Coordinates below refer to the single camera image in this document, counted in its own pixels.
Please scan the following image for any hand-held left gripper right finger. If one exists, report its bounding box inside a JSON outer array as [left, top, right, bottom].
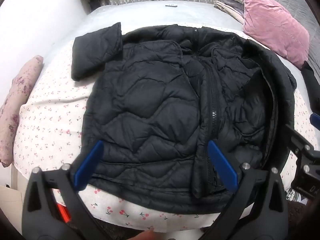
[[200, 140, 289, 240]]

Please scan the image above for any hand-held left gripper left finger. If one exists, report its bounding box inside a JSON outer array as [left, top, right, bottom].
[[22, 140, 104, 240]]

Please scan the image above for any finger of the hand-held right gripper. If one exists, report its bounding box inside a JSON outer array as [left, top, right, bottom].
[[309, 112, 320, 126], [284, 124, 316, 157]]

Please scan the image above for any black quilted puffer jacket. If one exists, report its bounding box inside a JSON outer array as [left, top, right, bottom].
[[71, 22, 298, 214]]

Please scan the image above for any dark cloth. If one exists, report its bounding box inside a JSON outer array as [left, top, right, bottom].
[[301, 61, 320, 99]]

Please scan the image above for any red plastic object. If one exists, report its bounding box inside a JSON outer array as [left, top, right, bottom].
[[55, 203, 68, 223]]

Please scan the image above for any white cherry print sheet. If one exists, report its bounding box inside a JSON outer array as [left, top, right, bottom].
[[14, 27, 312, 233]]

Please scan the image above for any beige cardboard box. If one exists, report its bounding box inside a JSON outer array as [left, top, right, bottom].
[[0, 185, 23, 205]]

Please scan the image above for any pink floral bolster pillow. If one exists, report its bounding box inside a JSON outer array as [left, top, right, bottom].
[[0, 55, 44, 168]]

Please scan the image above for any pink velvet pillow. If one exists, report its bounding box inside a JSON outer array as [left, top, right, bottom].
[[242, 0, 310, 69]]

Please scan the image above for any folded beige blanket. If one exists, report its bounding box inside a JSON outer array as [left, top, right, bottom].
[[214, 0, 247, 24]]

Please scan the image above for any black hanging garment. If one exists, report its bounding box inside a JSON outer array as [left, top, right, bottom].
[[89, 0, 102, 13]]

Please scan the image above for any grey bed sheet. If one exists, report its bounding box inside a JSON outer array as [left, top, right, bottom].
[[54, 2, 244, 55]]

